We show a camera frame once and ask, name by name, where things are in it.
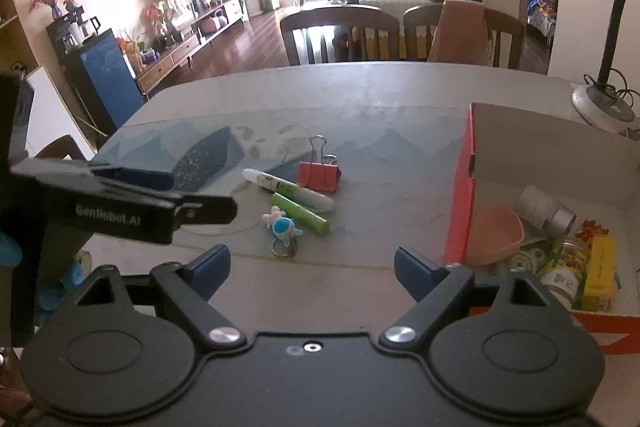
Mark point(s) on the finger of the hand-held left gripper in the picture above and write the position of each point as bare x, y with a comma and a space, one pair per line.
145, 179
210, 209

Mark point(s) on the red cardboard box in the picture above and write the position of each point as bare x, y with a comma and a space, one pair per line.
462, 207

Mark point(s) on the small orange object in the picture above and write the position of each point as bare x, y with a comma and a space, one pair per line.
592, 229

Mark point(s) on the red binder clip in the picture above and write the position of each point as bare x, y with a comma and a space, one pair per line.
317, 177

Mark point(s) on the pink bowl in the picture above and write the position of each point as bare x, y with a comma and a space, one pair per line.
495, 237

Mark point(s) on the small yellow box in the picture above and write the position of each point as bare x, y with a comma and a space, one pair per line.
600, 272

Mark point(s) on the small jar with green label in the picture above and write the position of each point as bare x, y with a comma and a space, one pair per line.
565, 272

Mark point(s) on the yellow cloth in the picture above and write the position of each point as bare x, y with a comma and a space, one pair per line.
375, 39

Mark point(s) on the white marker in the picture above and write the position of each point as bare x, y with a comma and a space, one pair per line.
300, 197

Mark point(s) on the glass bottle with silver cap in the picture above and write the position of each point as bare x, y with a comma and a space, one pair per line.
537, 207

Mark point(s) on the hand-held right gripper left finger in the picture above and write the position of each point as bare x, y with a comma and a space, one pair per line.
212, 269

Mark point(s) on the wooden tv cabinet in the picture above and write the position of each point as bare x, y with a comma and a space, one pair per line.
180, 52

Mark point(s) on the small clear round tin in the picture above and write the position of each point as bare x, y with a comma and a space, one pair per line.
527, 261

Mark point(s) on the printed table mat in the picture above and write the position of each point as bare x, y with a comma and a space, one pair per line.
380, 167

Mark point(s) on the green highlighter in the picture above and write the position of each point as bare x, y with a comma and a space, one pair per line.
300, 213

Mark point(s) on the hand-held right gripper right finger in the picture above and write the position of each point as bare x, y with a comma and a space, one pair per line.
412, 272

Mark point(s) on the dark wooden chair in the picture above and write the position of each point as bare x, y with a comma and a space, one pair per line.
505, 32
340, 19

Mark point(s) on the pink cloth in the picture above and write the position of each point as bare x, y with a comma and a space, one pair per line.
460, 32

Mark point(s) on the cluttered bed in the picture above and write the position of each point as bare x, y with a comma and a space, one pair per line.
542, 9

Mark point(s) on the brown wooden chair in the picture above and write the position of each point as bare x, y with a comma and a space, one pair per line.
62, 149

